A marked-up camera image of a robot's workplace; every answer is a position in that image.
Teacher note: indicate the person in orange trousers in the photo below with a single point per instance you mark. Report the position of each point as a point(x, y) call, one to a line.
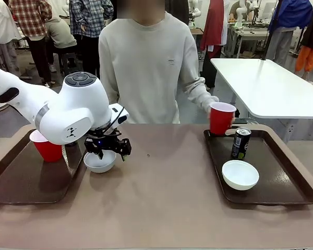
point(309, 52)

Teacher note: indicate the red plastic cup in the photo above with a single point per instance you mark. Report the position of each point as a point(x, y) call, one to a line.
point(221, 119)
point(49, 153)

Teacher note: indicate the person's left forearm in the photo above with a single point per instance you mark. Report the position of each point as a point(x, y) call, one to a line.
point(200, 93)

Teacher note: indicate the person in white shirt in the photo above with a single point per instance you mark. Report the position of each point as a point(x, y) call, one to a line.
point(0, 31)

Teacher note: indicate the black Pepsi can yellow base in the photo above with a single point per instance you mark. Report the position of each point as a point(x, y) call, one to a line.
point(240, 145)

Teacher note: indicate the person in red plaid shirt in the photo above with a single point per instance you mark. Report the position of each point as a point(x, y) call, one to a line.
point(34, 26)

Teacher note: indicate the seated person in grey hoodie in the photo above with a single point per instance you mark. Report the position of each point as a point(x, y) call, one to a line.
point(61, 34)

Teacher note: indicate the black stool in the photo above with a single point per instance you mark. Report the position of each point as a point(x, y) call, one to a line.
point(70, 62)

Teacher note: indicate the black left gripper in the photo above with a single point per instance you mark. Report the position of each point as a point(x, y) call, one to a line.
point(112, 143)

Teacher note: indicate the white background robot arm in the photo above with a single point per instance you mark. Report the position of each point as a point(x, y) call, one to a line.
point(241, 13)

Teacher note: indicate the white background table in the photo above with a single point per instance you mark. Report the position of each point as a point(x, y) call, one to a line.
point(263, 86)

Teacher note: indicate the person's right forearm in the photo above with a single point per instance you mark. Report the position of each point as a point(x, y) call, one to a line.
point(108, 88)

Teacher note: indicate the brown plastic tray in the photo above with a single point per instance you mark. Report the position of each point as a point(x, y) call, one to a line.
point(276, 182)
point(28, 182)

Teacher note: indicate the person in blue jacket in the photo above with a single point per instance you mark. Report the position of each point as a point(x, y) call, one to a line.
point(287, 20)

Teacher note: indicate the person in red apron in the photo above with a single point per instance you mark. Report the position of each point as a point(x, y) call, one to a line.
point(214, 26)

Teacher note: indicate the person's left hand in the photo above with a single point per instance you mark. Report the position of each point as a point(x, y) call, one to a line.
point(208, 113)

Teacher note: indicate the person in blue plaid shirt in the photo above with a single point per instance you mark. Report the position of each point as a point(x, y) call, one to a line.
point(88, 20)

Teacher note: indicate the grey background workbench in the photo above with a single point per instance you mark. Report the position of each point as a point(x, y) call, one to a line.
point(250, 34)

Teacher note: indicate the person in beige sweatshirt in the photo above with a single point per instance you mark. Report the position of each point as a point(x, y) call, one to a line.
point(146, 65)

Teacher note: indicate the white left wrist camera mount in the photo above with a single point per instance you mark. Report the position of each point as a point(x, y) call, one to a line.
point(118, 112)

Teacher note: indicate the white round bowl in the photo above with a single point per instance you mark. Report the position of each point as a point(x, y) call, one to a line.
point(240, 177)
point(104, 166)

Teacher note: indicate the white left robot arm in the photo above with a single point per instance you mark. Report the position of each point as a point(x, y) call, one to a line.
point(67, 109)

